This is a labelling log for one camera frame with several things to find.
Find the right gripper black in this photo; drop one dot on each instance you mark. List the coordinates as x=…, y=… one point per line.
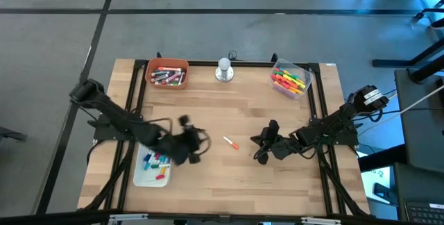
x=282, y=147

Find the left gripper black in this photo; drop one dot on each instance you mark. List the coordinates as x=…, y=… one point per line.
x=182, y=145

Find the light-blue-cap small white marker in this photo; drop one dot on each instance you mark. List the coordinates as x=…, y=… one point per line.
x=162, y=159
x=148, y=165

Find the yellow-cap small white marker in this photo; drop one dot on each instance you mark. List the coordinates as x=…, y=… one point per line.
x=162, y=171

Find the green-cap small white marker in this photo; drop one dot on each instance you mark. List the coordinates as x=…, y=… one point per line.
x=155, y=166

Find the blue-cap small white marker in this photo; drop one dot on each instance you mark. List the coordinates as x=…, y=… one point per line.
x=147, y=157

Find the purple highlighter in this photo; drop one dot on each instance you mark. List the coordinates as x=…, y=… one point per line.
x=282, y=94

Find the orange Sharpie highlighter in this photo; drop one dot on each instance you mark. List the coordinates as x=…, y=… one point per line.
x=280, y=87

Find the white plastic bin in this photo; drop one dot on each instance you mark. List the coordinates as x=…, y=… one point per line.
x=142, y=180

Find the pink highlighter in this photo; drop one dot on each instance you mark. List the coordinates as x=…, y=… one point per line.
x=283, y=82

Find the purple Expo marker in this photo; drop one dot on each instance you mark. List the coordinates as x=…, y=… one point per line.
x=160, y=78

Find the dark-cap Expo marker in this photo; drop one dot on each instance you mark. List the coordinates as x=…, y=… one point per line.
x=159, y=73

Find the orange Expo marker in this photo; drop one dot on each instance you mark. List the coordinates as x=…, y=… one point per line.
x=170, y=68

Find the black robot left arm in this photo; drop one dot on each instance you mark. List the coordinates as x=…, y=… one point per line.
x=114, y=117

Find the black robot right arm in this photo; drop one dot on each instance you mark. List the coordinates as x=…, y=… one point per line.
x=333, y=124

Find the orange plastic bin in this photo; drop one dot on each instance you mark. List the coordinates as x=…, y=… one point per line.
x=150, y=79

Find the green highlighter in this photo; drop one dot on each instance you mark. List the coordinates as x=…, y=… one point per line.
x=282, y=74

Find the clear plastic container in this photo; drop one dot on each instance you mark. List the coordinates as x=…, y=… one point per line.
x=307, y=75

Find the white light bulb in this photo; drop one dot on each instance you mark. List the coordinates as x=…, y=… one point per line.
x=224, y=63

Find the white paper label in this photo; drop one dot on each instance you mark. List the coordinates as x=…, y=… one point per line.
x=331, y=64

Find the black phone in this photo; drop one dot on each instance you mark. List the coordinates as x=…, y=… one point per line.
x=385, y=193

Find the black stand legs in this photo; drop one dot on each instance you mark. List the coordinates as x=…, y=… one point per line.
x=392, y=63

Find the black desk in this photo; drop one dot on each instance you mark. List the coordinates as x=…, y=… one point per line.
x=423, y=134

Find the black keyboard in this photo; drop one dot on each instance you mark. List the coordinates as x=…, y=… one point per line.
x=425, y=214

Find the black floor stand foot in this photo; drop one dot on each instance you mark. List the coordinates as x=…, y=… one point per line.
x=10, y=134

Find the black frame bracket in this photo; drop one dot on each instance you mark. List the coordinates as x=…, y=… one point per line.
x=274, y=57
x=159, y=55

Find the silver metal bracket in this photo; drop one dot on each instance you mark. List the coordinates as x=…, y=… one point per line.
x=320, y=221
x=125, y=218

